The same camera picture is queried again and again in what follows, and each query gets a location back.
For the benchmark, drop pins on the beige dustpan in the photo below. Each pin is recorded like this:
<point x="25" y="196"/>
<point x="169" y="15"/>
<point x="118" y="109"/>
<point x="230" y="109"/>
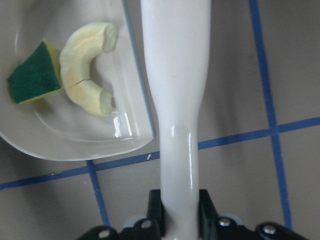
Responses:
<point x="54" y="128"/>

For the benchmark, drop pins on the white hand brush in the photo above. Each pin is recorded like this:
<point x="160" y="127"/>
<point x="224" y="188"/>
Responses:
<point x="176" y="40"/>

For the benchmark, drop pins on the pale banana peel piece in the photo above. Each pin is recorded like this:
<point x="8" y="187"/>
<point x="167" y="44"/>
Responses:
<point x="86" y="43"/>

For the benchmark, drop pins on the green sponge piece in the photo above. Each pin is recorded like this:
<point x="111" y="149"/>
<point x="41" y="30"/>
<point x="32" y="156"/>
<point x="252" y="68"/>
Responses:
<point x="37" y="77"/>

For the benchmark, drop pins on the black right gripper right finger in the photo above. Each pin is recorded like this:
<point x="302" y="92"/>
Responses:
<point x="207" y="216"/>

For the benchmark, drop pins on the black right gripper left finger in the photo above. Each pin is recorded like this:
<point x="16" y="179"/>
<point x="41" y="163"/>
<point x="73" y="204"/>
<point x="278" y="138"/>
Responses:
<point x="155" y="210"/>

